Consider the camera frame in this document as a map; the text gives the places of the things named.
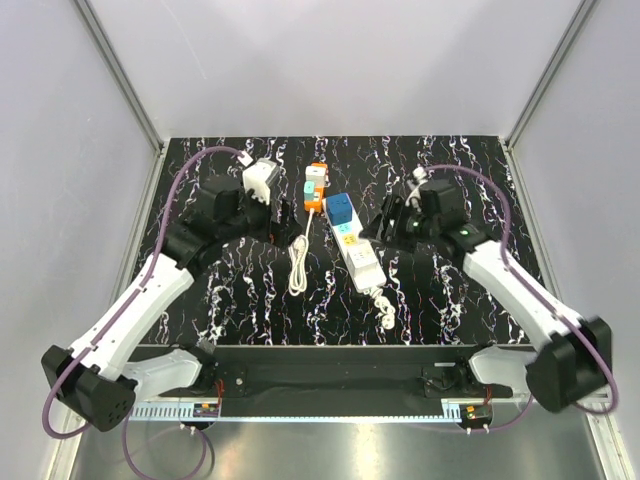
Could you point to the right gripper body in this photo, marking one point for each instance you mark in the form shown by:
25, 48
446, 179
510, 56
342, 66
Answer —
406, 230

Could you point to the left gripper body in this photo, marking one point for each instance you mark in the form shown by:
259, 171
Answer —
279, 231

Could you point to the orange power strip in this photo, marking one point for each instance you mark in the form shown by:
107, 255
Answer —
316, 204

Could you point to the blue cube adapter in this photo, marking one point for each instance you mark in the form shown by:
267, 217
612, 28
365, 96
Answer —
339, 209

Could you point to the white power strip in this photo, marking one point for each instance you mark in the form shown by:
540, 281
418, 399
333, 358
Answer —
347, 236

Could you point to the teal USB charger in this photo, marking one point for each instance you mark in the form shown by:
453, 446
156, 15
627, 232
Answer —
309, 190

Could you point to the white USB charger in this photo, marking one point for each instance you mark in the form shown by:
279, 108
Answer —
315, 173

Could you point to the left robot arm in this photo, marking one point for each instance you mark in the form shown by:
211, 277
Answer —
95, 376

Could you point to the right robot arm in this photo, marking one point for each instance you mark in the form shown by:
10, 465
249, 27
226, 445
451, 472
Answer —
572, 356

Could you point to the black marble mat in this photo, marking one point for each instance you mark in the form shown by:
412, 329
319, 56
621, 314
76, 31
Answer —
243, 299

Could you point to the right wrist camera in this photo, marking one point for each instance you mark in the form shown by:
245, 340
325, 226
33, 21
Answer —
418, 177

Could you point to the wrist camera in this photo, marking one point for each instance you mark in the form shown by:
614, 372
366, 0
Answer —
418, 177
259, 178

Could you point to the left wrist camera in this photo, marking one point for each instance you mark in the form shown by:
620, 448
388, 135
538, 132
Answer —
259, 178

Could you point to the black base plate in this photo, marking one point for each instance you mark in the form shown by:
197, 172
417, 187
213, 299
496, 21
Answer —
348, 379

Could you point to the slotted cable duct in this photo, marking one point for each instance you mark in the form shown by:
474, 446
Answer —
440, 412

